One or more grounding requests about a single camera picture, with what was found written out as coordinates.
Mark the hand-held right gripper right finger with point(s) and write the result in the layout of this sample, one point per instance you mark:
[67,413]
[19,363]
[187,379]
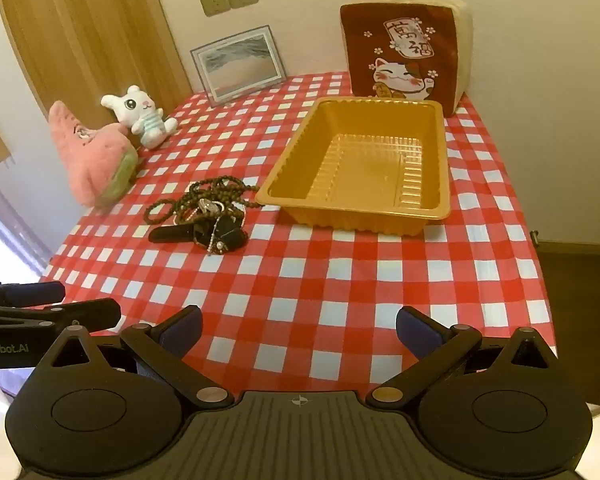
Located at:
[416,332]

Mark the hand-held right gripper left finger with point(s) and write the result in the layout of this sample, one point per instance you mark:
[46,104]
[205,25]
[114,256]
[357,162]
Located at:
[184,331]

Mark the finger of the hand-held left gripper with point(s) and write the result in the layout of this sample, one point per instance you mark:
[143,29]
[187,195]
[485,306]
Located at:
[35,291]
[82,312]

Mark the black wristband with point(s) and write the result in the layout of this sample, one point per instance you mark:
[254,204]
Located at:
[227,235]

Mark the yellow plastic tray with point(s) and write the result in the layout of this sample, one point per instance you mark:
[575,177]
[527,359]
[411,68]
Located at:
[365,160]

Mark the red white checkered tablecloth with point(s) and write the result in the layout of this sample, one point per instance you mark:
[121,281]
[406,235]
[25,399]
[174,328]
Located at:
[305,270]

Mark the pink starfish plush toy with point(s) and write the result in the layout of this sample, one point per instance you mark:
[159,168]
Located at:
[90,155]

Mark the white rabbit plush toy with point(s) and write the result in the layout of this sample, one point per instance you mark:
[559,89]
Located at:
[140,110]

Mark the light wooden panel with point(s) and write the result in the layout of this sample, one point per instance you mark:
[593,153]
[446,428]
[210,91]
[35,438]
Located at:
[80,25]

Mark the red lucky cat box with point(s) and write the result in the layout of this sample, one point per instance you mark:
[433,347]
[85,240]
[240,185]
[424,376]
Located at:
[405,50]

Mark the clear sand picture frame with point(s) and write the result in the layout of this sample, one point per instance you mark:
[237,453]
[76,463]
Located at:
[240,65]

